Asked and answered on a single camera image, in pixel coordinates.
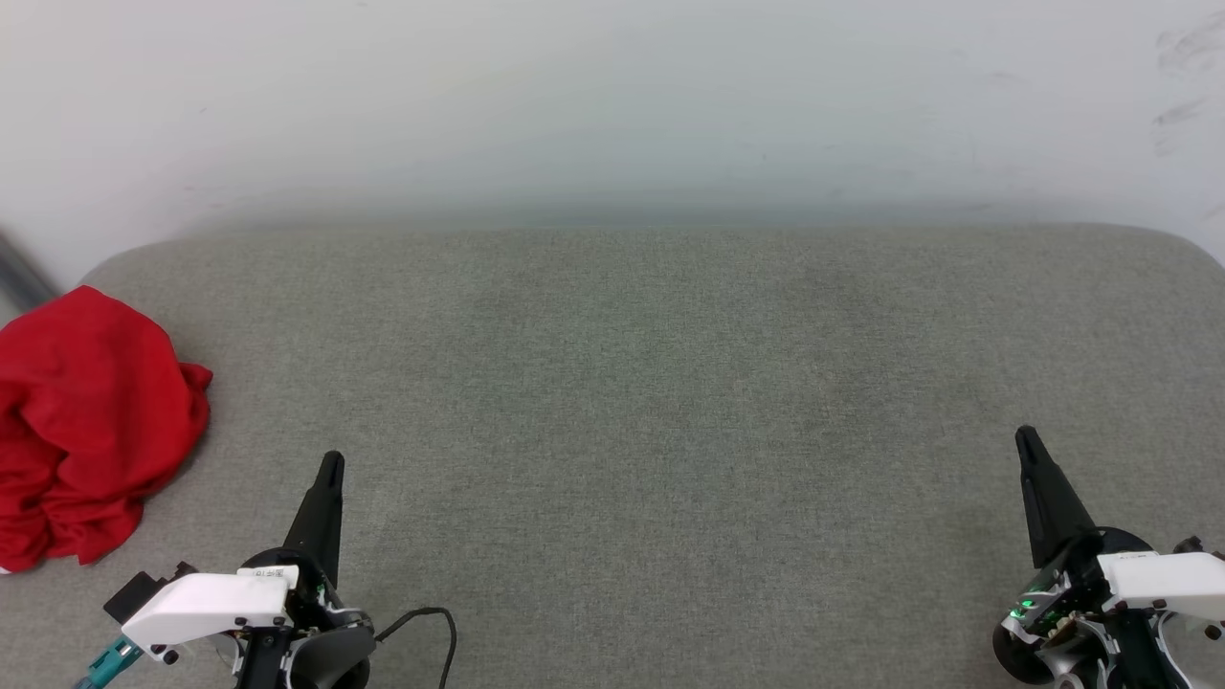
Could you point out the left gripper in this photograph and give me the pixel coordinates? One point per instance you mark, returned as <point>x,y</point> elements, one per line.
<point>306,603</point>

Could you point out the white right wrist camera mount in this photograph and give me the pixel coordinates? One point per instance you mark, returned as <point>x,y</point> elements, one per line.
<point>1168,579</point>

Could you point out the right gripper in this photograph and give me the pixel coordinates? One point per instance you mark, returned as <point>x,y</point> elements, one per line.
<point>1077,586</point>

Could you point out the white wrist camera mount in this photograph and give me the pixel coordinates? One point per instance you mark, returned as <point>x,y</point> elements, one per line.
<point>206,603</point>
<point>1168,579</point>

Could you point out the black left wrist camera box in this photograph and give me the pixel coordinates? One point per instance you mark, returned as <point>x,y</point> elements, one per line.
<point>144,591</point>

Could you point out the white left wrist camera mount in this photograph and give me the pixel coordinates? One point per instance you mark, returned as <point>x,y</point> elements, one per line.
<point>206,603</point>

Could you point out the red cloth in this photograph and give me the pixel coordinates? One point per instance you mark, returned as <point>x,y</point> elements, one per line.
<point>86,411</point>

